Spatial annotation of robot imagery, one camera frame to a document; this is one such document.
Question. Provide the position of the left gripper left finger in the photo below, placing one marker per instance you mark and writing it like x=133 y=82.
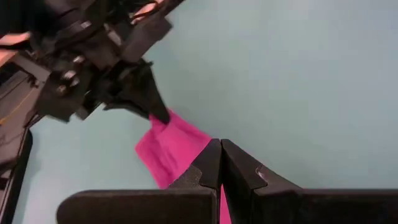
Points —
x=140 y=207

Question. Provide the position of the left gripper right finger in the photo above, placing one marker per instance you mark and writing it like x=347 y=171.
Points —
x=311 y=207

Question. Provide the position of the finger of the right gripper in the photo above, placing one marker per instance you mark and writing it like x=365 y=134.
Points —
x=65 y=99
x=146 y=40

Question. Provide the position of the magenta towel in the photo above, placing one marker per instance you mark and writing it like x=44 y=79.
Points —
x=168 y=149

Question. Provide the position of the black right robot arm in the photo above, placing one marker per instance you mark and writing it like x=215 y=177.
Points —
x=56 y=9

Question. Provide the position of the black orange-striped floor mat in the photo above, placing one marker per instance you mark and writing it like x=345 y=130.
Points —
x=12 y=102

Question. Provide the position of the green table mat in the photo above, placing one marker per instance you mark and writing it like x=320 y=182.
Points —
x=280 y=93

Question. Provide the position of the black metal table frame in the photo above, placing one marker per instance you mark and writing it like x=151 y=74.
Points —
x=18 y=174

